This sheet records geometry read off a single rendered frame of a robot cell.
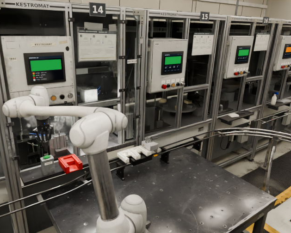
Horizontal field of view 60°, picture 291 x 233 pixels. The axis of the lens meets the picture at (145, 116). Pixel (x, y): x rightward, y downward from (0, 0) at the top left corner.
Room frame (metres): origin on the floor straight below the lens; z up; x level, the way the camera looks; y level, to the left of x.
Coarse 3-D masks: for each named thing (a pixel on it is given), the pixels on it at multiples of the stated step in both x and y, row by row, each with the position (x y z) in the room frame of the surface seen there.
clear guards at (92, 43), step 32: (96, 32) 1.89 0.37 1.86; (128, 32) 2.05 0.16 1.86; (96, 64) 1.89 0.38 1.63; (128, 64) 2.06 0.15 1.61; (96, 96) 1.88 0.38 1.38; (128, 96) 2.06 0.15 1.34; (32, 128) 1.59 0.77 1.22; (64, 128) 1.72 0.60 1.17; (128, 128) 2.06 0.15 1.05; (32, 160) 1.57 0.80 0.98
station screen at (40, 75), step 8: (40, 56) 1.62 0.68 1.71; (48, 56) 1.65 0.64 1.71; (56, 56) 1.68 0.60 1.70; (32, 72) 1.59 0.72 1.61; (40, 72) 1.61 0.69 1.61; (48, 72) 1.64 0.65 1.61; (56, 72) 1.68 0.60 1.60; (32, 80) 1.58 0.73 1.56; (40, 80) 1.61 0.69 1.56; (48, 80) 1.64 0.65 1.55
